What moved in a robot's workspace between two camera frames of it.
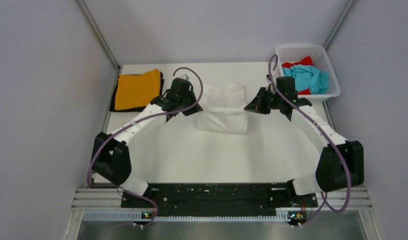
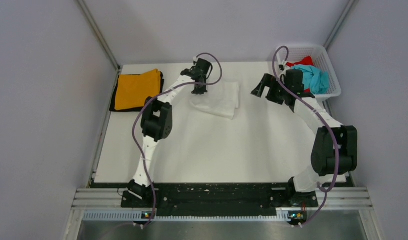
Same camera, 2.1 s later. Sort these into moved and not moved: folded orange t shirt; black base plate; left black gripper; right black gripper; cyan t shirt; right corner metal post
Moved: right black gripper; left black gripper
Not moved: right corner metal post; black base plate; cyan t shirt; folded orange t shirt
